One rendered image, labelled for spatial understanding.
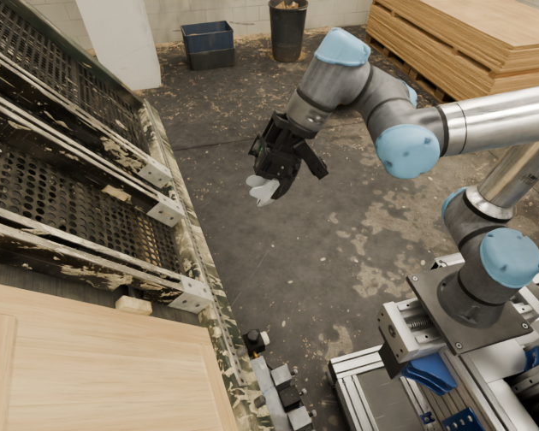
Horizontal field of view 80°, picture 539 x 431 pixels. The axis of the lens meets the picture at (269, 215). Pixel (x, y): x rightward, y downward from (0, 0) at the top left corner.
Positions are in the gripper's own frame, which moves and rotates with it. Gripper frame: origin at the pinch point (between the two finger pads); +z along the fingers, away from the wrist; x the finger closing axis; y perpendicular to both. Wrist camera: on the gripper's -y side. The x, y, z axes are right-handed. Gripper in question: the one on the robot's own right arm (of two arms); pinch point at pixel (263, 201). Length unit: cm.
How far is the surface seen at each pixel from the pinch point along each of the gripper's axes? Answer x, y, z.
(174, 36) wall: -488, -40, 117
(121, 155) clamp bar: -59, 25, 39
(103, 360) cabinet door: 20.7, 26.3, 28.8
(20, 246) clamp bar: 3.9, 42.5, 17.9
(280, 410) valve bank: 29, -24, 52
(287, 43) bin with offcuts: -377, -157, 38
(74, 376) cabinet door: 24.4, 30.8, 25.8
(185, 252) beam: -23, 1, 48
